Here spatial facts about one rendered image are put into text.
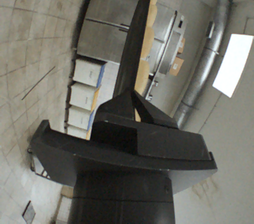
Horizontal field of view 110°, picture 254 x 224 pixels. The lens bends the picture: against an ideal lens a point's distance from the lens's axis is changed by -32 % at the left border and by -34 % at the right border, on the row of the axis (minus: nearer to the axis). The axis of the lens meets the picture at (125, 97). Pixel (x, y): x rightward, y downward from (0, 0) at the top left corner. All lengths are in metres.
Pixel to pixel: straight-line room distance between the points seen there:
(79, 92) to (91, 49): 1.11
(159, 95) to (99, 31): 2.40
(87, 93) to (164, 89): 2.08
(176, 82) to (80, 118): 2.78
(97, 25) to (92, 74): 1.05
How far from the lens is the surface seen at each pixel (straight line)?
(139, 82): 0.16
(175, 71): 2.95
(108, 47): 2.50
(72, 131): 3.90
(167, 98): 3.96
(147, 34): 0.19
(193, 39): 3.88
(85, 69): 2.93
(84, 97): 3.16
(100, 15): 2.57
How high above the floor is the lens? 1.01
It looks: 7 degrees up
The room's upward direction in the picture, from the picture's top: 106 degrees clockwise
